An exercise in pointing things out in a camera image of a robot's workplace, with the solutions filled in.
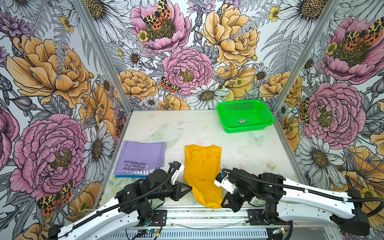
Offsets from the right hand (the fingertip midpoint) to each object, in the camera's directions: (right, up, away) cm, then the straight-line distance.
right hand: (227, 211), depth 65 cm
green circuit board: (-34, -12, +6) cm, 36 cm away
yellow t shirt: (-10, +10, +27) cm, 30 cm away
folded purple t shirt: (-48, +16, +29) cm, 58 cm away
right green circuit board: (+25, -13, +7) cm, 29 cm away
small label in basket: (+22, +39, +51) cm, 67 cm away
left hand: (-16, +6, +3) cm, 17 cm away
